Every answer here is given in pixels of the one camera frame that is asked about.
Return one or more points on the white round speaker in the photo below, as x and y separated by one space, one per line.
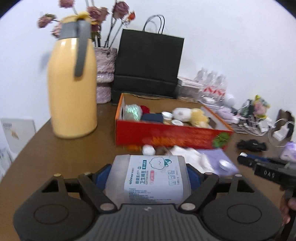
229 100

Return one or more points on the translucent cotton swab box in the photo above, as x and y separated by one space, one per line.
150 178

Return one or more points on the white flat box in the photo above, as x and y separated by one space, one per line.
188 81

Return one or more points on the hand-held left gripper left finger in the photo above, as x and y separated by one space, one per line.
101 179

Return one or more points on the white cloth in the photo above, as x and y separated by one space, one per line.
189 157

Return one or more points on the yellow thermos jug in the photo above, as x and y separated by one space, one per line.
71 92

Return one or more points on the iridescent glitter bag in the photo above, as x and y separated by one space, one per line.
133 112

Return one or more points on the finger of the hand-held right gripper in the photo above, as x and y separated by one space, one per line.
254 158

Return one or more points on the red fabric rose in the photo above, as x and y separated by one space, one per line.
145 109

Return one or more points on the white earbuds case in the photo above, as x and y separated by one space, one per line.
208 100

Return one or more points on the black eye mask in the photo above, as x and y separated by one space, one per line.
251 145

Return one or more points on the clear plastic container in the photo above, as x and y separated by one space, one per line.
188 92

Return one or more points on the white charger block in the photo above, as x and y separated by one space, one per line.
279 135

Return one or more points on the colourful snack bag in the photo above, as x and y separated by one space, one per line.
261 106

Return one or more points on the black paper bag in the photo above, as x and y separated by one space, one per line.
148 60

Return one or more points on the pink textured vase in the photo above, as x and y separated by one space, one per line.
105 69

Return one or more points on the person's right hand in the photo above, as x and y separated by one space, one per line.
286 208

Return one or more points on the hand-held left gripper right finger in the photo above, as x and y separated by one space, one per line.
193 179

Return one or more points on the dried pink roses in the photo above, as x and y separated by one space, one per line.
120 9

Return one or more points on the purple towel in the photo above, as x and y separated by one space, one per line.
224 114

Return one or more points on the purple pad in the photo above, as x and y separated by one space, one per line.
215 155

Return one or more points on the purple tissue box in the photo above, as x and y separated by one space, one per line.
290 150

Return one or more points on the red cardboard box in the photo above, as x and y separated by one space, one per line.
173 135

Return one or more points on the white fluffy ball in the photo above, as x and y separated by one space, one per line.
148 150

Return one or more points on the yellow white plush toy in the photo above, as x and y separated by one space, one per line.
189 115

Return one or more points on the navy zip pouch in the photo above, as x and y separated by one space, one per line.
152 117

